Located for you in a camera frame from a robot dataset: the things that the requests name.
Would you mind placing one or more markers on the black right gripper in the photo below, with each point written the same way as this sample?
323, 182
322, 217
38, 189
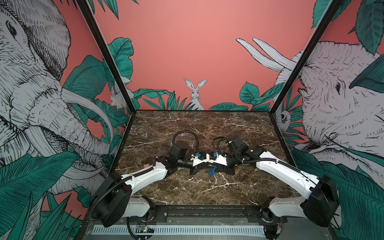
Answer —
223, 168

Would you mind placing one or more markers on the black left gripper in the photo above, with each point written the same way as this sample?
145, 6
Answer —
196, 169

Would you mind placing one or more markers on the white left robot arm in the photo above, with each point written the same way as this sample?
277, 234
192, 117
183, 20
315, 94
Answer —
114, 198

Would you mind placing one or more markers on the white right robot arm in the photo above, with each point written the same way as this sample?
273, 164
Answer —
318, 200

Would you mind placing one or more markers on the red padlock far left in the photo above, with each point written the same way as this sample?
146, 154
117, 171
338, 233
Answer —
146, 165

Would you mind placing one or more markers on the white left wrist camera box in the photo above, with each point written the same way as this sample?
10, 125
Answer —
200, 158

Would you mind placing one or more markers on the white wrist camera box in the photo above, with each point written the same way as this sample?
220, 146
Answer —
200, 158
216, 158

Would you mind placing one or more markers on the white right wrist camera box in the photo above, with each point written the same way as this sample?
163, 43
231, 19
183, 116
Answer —
216, 158

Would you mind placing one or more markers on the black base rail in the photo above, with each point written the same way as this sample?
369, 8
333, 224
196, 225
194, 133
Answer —
163, 213

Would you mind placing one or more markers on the white slotted cable duct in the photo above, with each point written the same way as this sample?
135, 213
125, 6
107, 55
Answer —
194, 230

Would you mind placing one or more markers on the black enclosure corner post right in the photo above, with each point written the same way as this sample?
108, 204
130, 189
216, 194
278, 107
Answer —
325, 20

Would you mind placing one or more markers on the black enclosure corner post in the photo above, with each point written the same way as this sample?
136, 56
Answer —
103, 47
325, 20

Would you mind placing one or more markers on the black enclosure corner post left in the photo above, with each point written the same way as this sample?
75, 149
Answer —
103, 47

